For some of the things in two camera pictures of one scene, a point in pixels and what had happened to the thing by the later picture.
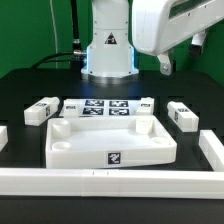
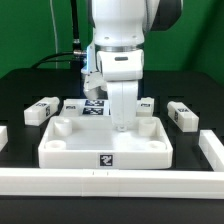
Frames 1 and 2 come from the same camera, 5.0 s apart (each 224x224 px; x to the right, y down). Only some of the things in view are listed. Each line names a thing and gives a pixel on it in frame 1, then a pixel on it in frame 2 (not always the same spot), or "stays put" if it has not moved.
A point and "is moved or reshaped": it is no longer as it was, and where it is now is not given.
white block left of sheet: (71, 110) stays put
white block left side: (38, 112) stays put
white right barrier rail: (213, 149) stays put
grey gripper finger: (197, 43) → (121, 128)
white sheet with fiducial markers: (108, 108) stays put
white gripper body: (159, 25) → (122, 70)
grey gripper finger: (164, 63) → (92, 82)
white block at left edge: (4, 138) stays put
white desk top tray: (106, 141) is moved or reshaped
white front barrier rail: (96, 182) stays put
